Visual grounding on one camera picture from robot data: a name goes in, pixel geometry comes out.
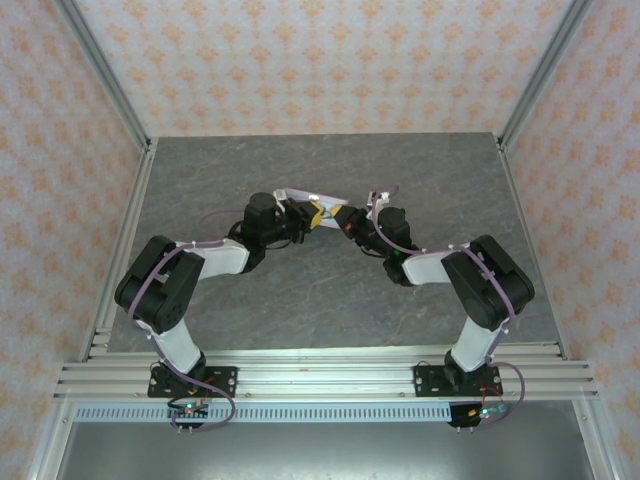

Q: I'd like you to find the aluminium table side rail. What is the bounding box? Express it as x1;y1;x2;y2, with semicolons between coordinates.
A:
79;137;160;362
494;134;571;362

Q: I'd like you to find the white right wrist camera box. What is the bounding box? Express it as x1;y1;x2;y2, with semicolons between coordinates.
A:
367;191;392;219

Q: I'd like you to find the cartoon print tin box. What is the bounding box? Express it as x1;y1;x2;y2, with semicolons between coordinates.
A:
273;188;351;231

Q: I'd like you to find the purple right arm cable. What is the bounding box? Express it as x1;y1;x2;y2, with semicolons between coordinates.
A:
372;184;526;432

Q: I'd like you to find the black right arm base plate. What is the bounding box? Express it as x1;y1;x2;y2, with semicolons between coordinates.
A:
413;363;501;399

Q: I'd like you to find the grey metal panel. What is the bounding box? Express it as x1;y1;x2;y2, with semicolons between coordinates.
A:
52;421;599;480

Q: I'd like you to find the aluminium frame post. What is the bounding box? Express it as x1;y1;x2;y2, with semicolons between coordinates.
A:
497;0;599;151
52;0;154;151

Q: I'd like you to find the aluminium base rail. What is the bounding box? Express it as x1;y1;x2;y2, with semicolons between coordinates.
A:
53;349;599;401

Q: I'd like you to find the grey slotted cable duct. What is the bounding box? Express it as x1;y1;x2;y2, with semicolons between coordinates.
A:
74;405;454;424

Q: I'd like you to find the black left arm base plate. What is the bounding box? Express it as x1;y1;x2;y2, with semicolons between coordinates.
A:
147;366;239;399

